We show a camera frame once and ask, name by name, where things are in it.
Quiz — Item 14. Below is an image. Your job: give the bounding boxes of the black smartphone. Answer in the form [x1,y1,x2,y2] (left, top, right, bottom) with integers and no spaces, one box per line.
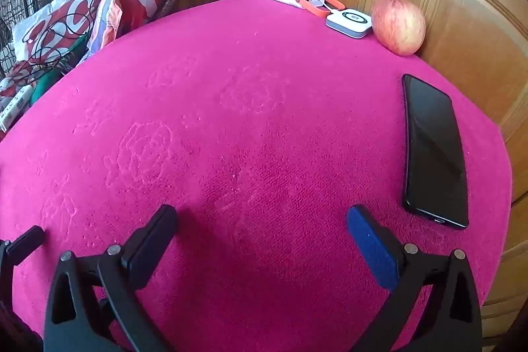
[401,74,470,231]

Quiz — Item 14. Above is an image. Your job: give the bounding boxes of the white power strip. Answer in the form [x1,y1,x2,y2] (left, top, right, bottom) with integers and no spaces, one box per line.
[0,84,34,132]

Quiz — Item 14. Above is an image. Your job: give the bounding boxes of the black cables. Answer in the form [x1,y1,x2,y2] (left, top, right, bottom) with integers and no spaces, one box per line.
[22,15,97,77]

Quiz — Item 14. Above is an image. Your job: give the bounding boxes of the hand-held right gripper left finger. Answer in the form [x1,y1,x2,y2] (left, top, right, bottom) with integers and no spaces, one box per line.
[43,206,180,352]

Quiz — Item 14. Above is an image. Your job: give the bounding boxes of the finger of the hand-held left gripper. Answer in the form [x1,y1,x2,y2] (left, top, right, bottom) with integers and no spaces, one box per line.
[0,226,46,299]

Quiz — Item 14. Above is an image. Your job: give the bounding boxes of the flat red white cushion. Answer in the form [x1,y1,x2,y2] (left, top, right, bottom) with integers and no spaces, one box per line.
[25,0,108,60]

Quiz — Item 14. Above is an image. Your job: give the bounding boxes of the orange strap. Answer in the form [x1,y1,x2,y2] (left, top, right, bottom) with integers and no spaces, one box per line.
[295,0,346,18]

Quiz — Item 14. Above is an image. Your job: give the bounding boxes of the white square wireless charger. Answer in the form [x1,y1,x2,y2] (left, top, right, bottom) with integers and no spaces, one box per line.
[326,8,373,40]

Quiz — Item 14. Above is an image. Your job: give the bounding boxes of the plaid cushion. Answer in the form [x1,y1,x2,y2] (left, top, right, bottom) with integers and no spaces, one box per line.
[88,0,124,51]

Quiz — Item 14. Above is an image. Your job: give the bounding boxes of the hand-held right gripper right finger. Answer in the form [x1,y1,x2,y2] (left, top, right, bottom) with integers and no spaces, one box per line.
[346,205,483,352]

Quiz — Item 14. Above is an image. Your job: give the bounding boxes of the red apple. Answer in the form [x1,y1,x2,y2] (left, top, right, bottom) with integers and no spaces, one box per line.
[370,0,427,57]

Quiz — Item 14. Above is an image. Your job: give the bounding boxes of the pink tablecloth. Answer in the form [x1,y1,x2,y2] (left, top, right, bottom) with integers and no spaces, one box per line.
[0,0,512,352]

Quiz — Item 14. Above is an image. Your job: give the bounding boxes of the green cloth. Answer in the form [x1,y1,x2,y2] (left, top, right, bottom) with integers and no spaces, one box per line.
[31,34,89,105]

